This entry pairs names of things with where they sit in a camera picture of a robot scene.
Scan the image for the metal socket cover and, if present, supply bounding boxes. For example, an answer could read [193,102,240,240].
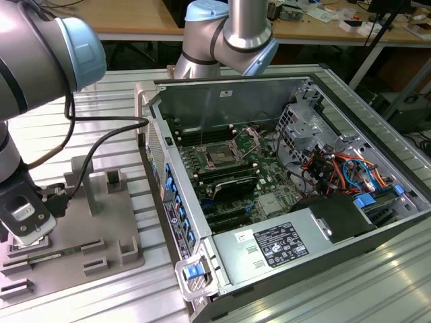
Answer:
[231,125,264,161]

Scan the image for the black fan shroud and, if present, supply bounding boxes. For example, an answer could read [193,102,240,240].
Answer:
[291,194,376,245]

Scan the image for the black RAM slot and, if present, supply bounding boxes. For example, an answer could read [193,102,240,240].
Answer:
[174,124,233,136]
[177,131,234,144]

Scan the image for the open black PC case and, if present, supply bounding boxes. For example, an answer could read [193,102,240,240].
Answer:
[133,64,431,323]

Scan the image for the green RAM stick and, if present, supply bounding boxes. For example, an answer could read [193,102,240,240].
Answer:
[28,247,84,262]

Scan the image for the perforated metal drive cage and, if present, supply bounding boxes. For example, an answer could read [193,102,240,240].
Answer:
[275,102,337,166]

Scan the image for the black graphics card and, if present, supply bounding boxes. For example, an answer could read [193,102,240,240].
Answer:
[211,176,259,203]

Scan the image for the black camera cable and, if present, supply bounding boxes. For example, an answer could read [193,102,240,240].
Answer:
[42,90,150,219]

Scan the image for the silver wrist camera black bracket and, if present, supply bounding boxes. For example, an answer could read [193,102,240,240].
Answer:
[0,188,59,248]

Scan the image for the black stand leg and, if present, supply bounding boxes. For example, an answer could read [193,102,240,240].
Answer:
[363,12,395,48]

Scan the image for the blue wire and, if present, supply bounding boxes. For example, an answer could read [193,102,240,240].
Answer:
[342,159,375,193]

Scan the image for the black expansion slot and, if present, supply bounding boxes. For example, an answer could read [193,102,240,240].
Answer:
[205,206,247,223]
[209,215,252,234]

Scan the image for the orange wire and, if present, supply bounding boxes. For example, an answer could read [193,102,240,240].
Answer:
[331,153,390,190]

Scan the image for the blue case release latch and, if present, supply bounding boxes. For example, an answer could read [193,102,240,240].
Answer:
[183,265,203,281]

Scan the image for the black installed RAM stick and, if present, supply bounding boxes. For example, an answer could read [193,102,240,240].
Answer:
[200,167,259,184]

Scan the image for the green motherboard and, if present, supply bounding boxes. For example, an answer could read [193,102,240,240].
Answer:
[174,124,304,235]

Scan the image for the silver power supply unit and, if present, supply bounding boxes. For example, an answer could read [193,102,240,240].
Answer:
[211,207,333,287]

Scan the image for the silver chipset heat sink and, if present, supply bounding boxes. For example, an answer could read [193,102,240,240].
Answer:
[259,194,282,216]

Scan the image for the blue disk carrier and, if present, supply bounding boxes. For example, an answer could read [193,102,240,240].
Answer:
[353,192,376,211]

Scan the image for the CPU socket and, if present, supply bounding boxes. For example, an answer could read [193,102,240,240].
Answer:
[205,143,238,168]

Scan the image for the wooden desk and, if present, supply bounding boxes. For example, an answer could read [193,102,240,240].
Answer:
[40,0,431,44]

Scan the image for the white small box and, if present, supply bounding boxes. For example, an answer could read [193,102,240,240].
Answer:
[339,20,365,33]

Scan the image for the grey plastic parts rack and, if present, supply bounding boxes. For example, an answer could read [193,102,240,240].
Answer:
[0,155,146,301]

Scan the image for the blue rear panel tabs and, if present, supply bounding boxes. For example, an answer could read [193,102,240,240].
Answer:
[164,163,197,244]

